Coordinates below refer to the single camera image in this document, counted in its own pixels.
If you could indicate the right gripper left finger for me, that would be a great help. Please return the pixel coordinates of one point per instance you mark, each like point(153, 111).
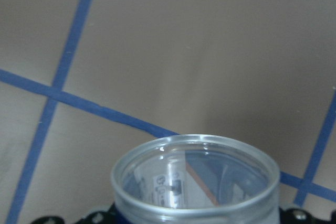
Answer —
point(101, 216)

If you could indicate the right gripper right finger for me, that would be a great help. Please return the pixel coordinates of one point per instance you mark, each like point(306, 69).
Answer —
point(296, 215)

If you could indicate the clear tennis ball can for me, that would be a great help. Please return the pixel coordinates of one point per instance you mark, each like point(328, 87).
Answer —
point(196, 179)

